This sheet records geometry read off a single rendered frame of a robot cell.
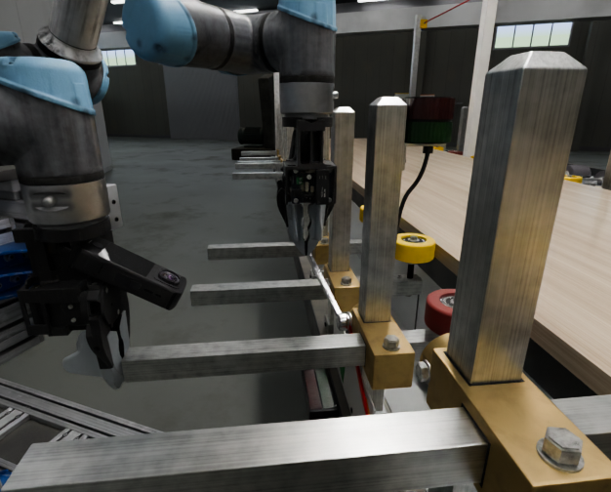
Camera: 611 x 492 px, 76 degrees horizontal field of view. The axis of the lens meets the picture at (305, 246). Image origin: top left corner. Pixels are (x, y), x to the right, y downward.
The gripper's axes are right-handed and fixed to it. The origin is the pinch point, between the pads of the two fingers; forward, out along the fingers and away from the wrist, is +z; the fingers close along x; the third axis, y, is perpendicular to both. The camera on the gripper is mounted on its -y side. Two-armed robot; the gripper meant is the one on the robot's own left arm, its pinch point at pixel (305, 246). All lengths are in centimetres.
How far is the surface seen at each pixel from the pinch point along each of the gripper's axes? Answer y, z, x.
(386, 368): 22.6, 7.6, 7.2
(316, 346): 18.5, 6.7, -0.6
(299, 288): -5.9, 10.4, -0.5
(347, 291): -2.5, 9.7, 7.9
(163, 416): -68, 93, -48
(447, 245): -5.1, 2.6, 26.8
